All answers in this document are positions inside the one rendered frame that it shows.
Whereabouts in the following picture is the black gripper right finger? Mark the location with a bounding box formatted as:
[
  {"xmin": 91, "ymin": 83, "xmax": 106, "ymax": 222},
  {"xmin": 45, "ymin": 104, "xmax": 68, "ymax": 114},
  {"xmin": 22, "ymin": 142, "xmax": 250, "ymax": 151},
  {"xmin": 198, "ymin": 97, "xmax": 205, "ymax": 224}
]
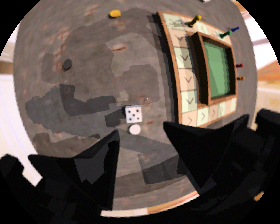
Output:
[{"xmin": 164, "ymin": 115, "xmax": 250, "ymax": 189}]

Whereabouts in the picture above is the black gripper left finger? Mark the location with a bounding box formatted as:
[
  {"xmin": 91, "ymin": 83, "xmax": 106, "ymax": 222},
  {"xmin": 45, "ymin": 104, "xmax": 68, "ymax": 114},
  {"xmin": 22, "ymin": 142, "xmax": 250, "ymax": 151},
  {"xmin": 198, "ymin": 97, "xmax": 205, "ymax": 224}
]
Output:
[{"xmin": 27, "ymin": 129, "xmax": 120, "ymax": 212}]

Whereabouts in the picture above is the green pawn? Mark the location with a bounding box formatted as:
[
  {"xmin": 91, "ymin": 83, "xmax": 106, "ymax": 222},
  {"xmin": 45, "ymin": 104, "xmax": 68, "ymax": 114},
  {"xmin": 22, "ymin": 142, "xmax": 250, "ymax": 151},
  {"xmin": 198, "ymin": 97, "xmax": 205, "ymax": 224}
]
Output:
[{"xmin": 220, "ymin": 31, "xmax": 230, "ymax": 39}]

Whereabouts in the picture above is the white die with black pips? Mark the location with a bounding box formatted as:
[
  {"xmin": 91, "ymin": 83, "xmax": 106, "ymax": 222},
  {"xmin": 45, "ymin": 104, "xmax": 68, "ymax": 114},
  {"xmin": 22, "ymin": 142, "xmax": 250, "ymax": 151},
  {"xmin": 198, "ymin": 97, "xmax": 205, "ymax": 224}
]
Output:
[{"xmin": 125, "ymin": 105, "xmax": 143, "ymax": 124}]

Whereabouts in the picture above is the tan and green game board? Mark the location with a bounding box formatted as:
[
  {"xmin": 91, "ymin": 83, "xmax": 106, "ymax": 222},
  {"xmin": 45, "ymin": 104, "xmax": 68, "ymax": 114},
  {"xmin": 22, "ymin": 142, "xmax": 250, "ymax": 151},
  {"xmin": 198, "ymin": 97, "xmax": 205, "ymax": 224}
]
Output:
[{"xmin": 161, "ymin": 12, "xmax": 237, "ymax": 127}]

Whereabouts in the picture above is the yellow game pawn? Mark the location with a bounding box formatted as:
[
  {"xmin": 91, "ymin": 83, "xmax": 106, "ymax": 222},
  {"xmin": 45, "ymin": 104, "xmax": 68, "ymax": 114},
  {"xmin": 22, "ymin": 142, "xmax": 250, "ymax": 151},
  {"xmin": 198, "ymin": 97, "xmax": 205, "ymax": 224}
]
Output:
[{"xmin": 188, "ymin": 15, "xmax": 201, "ymax": 28}]

